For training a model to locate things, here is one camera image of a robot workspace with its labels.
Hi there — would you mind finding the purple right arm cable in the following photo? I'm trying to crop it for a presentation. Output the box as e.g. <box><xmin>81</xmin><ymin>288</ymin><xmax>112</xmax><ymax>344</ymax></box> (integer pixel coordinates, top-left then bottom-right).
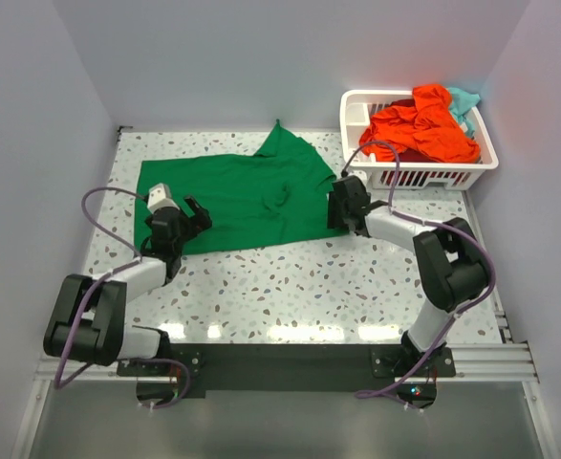
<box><xmin>340</xmin><ymin>141</ymin><xmax>497</xmax><ymax>401</ymax></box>

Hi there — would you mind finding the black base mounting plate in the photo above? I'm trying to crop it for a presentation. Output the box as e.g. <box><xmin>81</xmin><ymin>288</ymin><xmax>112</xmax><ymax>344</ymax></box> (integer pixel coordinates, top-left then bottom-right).
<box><xmin>118</xmin><ymin>343</ymin><xmax>457</xmax><ymax>408</ymax></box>

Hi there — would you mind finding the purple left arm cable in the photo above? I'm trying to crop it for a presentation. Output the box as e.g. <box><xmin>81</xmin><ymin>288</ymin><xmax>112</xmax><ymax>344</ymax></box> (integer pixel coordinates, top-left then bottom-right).
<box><xmin>53</xmin><ymin>186</ymin><xmax>191</xmax><ymax>410</ymax></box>

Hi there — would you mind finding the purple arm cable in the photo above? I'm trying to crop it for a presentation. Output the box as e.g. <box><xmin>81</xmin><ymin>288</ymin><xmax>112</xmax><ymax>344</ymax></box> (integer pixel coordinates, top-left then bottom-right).
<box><xmin>340</xmin><ymin>141</ymin><xmax>497</xmax><ymax>401</ymax></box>
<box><xmin>53</xmin><ymin>186</ymin><xmax>191</xmax><ymax>410</ymax></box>

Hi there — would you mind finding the aluminium frame rail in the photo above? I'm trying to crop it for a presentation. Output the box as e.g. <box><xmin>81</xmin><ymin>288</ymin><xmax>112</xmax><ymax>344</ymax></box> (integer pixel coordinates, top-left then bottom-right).
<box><xmin>33</xmin><ymin>310</ymin><xmax>542</xmax><ymax>383</ymax></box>

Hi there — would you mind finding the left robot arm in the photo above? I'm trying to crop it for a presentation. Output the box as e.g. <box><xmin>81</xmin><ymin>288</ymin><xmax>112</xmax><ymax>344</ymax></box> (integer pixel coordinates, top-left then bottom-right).
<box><xmin>43</xmin><ymin>196</ymin><xmax>212</xmax><ymax>375</ymax></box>

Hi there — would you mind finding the teal t-shirt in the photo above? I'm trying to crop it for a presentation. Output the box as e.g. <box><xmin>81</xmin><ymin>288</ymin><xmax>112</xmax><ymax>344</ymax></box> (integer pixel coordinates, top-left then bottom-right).
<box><xmin>446</xmin><ymin>87</ymin><xmax>481</xmax><ymax>136</ymax></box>

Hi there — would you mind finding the white plastic basket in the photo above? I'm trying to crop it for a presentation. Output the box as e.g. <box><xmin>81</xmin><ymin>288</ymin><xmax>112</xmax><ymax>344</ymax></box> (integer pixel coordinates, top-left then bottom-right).
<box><xmin>339</xmin><ymin>83</ymin><xmax>499</xmax><ymax>190</ymax></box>

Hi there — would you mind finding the green t-shirt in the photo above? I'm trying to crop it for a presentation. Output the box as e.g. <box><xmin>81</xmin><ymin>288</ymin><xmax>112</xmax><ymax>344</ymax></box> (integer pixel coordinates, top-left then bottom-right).
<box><xmin>137</xmin><ymin>124</ymin><xmax>346</xmax><ymax>255</ymax></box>

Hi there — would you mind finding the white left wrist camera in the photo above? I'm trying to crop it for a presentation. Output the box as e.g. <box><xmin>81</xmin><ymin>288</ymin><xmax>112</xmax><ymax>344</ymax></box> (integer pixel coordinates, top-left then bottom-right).
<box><xmin>146</xmin><ymin>183</ymin><xmax>178</xmax><ymax>213</ymax></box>

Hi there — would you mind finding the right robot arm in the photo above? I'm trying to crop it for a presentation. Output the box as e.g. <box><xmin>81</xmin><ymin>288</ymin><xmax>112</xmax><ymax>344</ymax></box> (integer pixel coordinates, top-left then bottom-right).
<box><xmin>327</xmin><ymin>175</ymin><xmax>495</xmax><ymax>376</ymax></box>

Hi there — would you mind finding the orange t-shirt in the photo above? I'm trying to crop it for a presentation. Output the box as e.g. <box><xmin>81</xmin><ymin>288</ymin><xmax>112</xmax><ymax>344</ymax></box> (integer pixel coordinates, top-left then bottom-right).
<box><xmin>359</xmin><ymin>84</ymin><xmax>481</xmax><ymax>164</ymax></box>

